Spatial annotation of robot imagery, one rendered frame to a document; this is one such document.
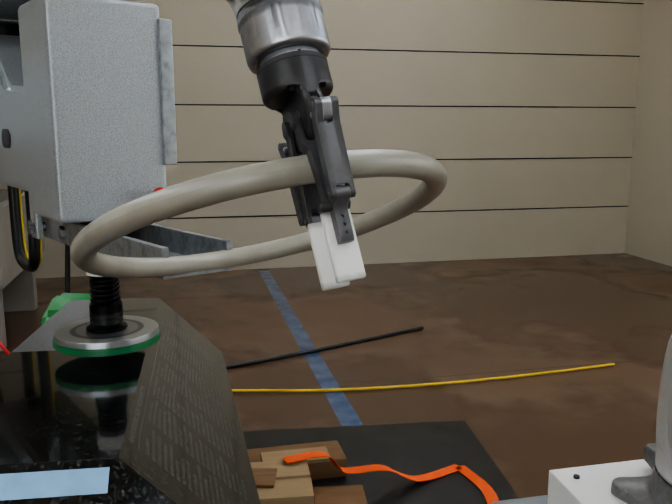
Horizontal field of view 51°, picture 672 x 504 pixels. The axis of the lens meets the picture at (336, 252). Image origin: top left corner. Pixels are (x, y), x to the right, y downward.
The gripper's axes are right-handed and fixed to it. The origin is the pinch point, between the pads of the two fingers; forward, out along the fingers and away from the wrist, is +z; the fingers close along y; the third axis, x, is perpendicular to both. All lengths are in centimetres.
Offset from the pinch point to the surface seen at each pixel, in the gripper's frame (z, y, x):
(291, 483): 46, 158, -30
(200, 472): 24, 65, 9
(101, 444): 15, 53, 24
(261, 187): -7.7, 0.1, 6.1
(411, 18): -270, 457, -308
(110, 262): -8.9, 31.9, 19.2
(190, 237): -16, 57, 4
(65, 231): -28, 87, 23
